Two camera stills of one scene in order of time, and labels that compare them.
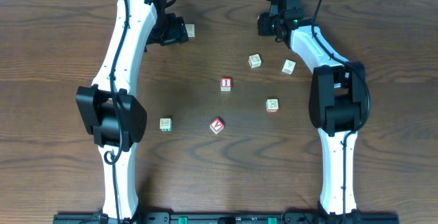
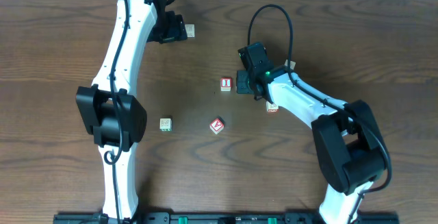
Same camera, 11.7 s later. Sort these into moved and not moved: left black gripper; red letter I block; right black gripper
Moved: right black gripper
Not moved: red letter I block; left black gripper
